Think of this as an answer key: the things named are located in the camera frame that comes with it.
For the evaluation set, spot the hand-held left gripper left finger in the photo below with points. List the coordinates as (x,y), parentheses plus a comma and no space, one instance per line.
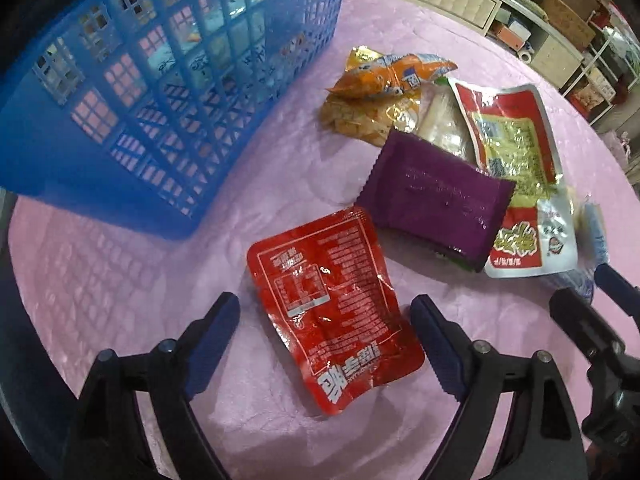
(212,345)

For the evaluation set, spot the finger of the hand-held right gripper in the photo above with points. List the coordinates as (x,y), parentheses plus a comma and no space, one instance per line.
(617,285)
(580,320)

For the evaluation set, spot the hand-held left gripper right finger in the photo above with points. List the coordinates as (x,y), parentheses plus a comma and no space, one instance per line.
(435,345)

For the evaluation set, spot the round cake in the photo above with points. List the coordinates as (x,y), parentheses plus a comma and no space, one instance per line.
(590,240)

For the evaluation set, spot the clear cracker pack green edges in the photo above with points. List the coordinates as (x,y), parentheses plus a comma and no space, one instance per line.
(440,120)

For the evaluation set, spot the blue plastic basket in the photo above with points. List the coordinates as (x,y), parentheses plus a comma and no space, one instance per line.
(150,110)

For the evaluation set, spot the red and white snack packet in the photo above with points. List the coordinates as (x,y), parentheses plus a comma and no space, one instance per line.
(525,245)

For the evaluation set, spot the pink bag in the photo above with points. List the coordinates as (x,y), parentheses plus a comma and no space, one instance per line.
(622,147)

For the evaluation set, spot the purple snack packet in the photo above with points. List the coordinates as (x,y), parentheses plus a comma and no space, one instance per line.
(430,195)

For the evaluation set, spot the red packet with yellow window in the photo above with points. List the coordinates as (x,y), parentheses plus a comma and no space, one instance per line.
(505,145)

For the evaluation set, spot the white metal rack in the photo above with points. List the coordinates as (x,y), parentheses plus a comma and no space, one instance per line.
(607,60)

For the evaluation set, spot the clear packet of brown squares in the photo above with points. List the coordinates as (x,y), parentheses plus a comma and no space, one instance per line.
(350,117)

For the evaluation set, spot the white tape roll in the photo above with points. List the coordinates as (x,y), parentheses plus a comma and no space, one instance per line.
(525,53)

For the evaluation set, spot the orange box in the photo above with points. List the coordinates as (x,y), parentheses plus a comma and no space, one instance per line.
(510,36)

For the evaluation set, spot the brown cardboard box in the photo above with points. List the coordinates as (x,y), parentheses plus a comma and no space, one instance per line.
(567,17)

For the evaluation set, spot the orange snack packet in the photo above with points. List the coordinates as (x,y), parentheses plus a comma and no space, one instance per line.
(380,75)

